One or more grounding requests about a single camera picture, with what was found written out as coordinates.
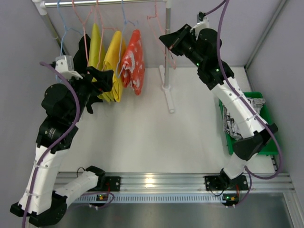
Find white clothes rack stand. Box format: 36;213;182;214
31;0;176;114

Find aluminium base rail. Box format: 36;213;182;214
106;172;295;194

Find black garment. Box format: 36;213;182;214
71;35;96;114

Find blue hanger with red garment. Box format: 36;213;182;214
115;0;139;79

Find yellow garment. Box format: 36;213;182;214
98;31;126;102

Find grey slotted cable duct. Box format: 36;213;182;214
74;193;226;204

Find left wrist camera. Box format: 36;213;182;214
55;55;83;80

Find light blue wire hanger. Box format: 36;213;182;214
56;0;84;83

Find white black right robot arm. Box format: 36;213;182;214
159;24;278;189

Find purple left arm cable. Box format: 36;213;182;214
21;61;115;228

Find pink hanger with yellow garment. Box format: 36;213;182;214
93;0;118;72

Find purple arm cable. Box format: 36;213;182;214
21;61;115;228
205;0;283;209

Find red white patterned garment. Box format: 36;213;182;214
120;29;145;95

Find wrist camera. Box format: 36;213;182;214
55;55;83;80
190;11;209;37

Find aluminium corner frame post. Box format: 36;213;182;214
244;0;289;72

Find yellow-green garment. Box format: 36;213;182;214
88;23;105;71

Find newsprint pattern trousers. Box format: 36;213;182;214
223;97;267;140

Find pink wire hanger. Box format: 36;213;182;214
146;0;177;70

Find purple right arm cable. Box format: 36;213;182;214
205;0;283;209

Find pink hanger with yellow-green garment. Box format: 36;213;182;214
72;0;99;66

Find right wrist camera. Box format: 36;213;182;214
190;11;209;37

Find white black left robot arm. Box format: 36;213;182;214
10;66;114;227

